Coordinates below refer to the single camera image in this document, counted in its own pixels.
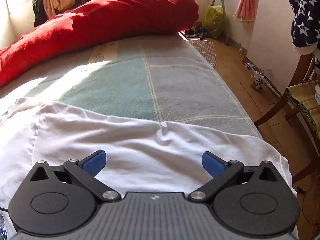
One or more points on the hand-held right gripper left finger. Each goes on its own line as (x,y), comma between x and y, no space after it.
(95,162)

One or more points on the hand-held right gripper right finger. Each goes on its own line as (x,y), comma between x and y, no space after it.
(212,163)

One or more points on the white T-shirt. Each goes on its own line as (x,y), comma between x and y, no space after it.
(125,140)

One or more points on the grey toy robot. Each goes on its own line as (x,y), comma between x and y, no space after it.
(257,76)

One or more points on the green chair cushion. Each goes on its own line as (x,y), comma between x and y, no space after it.
(305,100)

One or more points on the blue patterned clothing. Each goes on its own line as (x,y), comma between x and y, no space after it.
(2,227)

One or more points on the pink cloth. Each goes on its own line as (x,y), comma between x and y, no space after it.
(317,92)

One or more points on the wooden chair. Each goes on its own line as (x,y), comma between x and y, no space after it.
(301,66)

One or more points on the dark sneaker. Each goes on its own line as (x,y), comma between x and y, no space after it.
(202,32)
(190,33)

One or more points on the red duvet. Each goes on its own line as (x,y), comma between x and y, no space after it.
(100,22)

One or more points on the yellow plastic bag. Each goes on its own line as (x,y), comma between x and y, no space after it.
(213,20)

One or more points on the black hanging bag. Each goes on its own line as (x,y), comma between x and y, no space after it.
(38,12)

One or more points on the pink striped curtain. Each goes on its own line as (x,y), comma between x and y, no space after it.
(246,5)

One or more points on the dark star-print garment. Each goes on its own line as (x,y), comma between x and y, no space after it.
(302,17)

